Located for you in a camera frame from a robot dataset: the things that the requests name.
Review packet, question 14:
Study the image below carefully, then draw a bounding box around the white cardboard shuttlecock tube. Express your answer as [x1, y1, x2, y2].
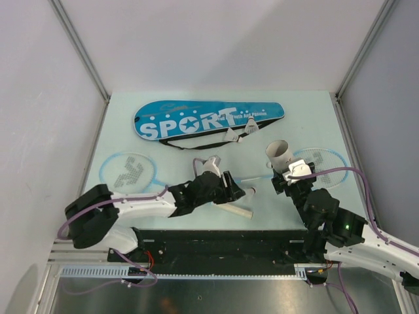
[265, 140, 294, 173]

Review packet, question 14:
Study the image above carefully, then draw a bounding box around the white shuttlecock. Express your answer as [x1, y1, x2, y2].
[244, 116, 259, 135]
[244, 187, 256, 200]
[223, 128, 243, 143]

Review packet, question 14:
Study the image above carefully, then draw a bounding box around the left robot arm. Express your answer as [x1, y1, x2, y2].
[57, 171, 246, 262]

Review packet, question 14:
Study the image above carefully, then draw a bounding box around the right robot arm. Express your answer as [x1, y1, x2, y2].
[272, 158, 418, 294]

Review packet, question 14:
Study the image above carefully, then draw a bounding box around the blue racket right side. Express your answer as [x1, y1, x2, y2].
[234, 147, 349, 190]

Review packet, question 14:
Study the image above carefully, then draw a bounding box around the blue racket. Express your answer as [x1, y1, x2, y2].
[99, 153, 252, 220]
[234, 147, 349, 190]

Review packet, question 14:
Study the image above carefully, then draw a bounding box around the white shuttlecock on bag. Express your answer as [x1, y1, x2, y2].
[244, 116, 259, 135]

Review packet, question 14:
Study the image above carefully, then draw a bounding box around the blue sport racket bag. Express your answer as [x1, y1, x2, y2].
[134, 99, 285, 141]

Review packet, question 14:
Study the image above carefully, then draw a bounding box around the blue racket left side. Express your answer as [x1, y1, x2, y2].
[99, 153, 252, 220]

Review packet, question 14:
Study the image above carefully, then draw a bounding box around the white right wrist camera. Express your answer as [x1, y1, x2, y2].
[282, 158, 312, 184]

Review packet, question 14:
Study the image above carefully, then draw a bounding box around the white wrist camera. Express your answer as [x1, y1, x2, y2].
[282, 158, 312, 184]
[198, 155, 221, 177]

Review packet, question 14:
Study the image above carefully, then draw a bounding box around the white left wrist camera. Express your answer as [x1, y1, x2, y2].
[198, 155, 221, 177]

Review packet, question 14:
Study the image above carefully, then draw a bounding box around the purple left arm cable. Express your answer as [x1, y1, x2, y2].
[57, 158, 206, 295]

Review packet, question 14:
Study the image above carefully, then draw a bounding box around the white slotted cable duct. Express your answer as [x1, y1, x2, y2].
[60, 264, 326, 281]

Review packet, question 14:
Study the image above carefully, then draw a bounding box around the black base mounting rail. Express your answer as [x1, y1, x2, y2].
[126, 230, 326, 272]

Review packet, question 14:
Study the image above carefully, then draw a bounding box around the aluminium frame post right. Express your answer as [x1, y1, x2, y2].
[335, 0, 399, 99]

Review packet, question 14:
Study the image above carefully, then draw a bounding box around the aluminium frame post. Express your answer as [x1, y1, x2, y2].
[335, 0, 399, 99]
[48, 0, 111, 103]

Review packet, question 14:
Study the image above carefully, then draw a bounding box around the aluminium frame post left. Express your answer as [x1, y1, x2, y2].
[48, 0, 111, 103]

